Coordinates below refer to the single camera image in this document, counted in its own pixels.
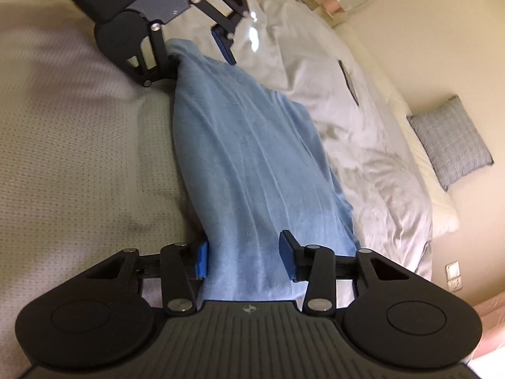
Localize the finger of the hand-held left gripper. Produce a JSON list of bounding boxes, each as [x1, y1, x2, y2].
[[125, 21, 181, 88], [190, 0, 258, 66]]

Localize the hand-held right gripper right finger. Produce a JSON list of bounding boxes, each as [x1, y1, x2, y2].
[[278, 229, 413, 317]]

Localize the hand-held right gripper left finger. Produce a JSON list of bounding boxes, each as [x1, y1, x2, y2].
[[84, 241, 209, 317]]

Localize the blue printed t-shirt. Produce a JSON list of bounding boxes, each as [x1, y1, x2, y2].
[[166, 38, 361, 305]]

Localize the white bed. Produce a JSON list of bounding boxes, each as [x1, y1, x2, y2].
[[0, 0, 435, 368]]

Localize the black phone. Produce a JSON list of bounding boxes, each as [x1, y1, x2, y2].
[[338, 59, 361, 106]]

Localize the white pillow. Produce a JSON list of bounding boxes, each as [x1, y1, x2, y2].
[[389, 93, 461, 238]]

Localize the grey patterned cushion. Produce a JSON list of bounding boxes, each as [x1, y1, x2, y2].
[[407, 94, 495, 193]]

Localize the white wall socket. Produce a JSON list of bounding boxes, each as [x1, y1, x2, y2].
[[445, 260, 463, 292]]

